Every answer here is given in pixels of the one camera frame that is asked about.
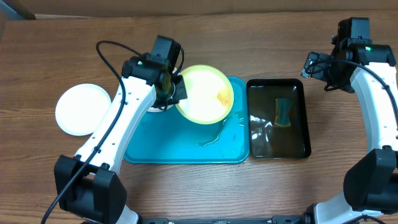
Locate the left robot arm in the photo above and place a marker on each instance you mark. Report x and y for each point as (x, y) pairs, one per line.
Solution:
(88, 183)

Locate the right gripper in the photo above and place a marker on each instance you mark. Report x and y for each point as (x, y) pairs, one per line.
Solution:
(337, 79)

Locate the white plate upper left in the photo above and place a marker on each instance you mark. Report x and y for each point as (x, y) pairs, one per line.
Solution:
(155, 110)

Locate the teal plastic tray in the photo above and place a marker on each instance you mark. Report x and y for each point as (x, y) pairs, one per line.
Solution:
(167, 137)

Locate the green yellow sponge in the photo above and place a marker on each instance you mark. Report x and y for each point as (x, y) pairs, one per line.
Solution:
(283, 107)

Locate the black water tray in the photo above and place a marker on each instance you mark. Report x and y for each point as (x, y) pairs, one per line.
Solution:
(266, 139)

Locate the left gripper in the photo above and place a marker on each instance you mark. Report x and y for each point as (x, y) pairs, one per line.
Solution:
(182, 92)

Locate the yellow plate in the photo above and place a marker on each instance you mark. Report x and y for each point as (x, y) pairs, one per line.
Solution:
(210, 95)

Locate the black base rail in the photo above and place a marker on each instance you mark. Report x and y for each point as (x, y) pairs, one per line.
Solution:
(277, 219)

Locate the white plate with stain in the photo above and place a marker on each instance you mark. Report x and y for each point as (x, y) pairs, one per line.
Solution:
(81, 108)

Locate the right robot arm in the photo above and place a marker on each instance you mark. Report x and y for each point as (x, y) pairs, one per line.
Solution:
(370, 186)

